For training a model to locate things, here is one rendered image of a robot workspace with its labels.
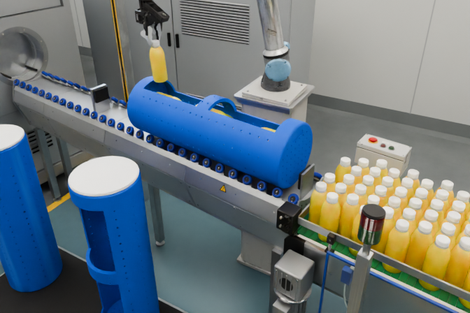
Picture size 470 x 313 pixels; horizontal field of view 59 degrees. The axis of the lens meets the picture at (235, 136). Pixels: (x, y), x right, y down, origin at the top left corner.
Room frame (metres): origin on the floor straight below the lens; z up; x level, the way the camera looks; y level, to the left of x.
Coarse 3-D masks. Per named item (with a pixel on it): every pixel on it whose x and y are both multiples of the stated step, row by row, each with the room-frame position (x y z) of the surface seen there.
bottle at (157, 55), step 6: (150, 48) 1.86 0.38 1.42; (156, 48) 1.85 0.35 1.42; (150, 54) 1.85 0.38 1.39; (156, 54) 1.84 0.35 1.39; (162, 54) 1.85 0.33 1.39; (150, 60) 1.85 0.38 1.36; (156, 60) 1.84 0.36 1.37; (162, 60) 1.85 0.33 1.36; (156, 66) 1.84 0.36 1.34; (162, 66) 1.85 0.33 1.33; (156, 72) 1.84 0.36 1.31; (162, 72) 1.85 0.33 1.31; (156, 78) 1.85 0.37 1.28; (162, 78) 1.85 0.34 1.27
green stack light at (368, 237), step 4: (360, 228) 0.89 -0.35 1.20; (360, 232) 0.89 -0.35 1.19; (364, 232) 0.88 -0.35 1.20; (368, 232) 0.87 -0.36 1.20; (372, 232) 0.87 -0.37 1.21; (376, 232) 0.87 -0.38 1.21; (380, 232) 0.88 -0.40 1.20; (360, 236) 0.89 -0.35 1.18; (364, 236) 0.88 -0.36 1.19; (368, 236) 0.87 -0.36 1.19; (372, 236) 0.87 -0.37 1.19; (376, 236) 0.87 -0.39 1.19; (380, 236) 0.88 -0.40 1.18; (360, 240) 0.88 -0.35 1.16; (364, 240) 0.87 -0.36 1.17; (368, 240) 0.87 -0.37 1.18; (372, 240) 0.87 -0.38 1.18; (376, 240) 0.87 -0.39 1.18; (368, 244) 0.87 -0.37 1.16; (372, 244) 0.87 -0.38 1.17; (376, 244) 0.87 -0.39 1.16
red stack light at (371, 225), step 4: (360, 216) 0.91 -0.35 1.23; (364, 216) 0.89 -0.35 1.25; (360, 220) 0.90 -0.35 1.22; (364, 220) 0.88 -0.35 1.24; (368, 220) 0.87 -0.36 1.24; (372, 220) 0.87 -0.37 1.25; (376, 220) 0.87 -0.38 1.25; (380, 220) 0.87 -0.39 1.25; (384, 220) 0.88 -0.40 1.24; (360, 224) 0.89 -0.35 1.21; (364, 224) 0.88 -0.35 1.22; (368, 224) 0.87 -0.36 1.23; (372, 224) 0.87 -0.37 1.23; (376, 224) 0.87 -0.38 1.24; (380, 224) 0.87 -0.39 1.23; (364, 228) 0.88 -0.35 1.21; (368, 228) 0.87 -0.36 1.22; (372, 228) 0.87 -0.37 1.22; (376, 228) 0.87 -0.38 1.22; (380, 228) 0.87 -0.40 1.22
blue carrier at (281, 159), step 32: (160, 96) 1.79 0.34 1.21; (192, 96) 1.97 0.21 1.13; (160, 128) 1.72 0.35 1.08; (192, 128) 1.61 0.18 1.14; (224, 128) 1.53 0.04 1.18; (256, 128) 1.47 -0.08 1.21; (288, 128) 1.43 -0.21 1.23; (224, 160) 1.51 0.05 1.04; (256, 160) 1.40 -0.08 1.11; (288, 160) 1.39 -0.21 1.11
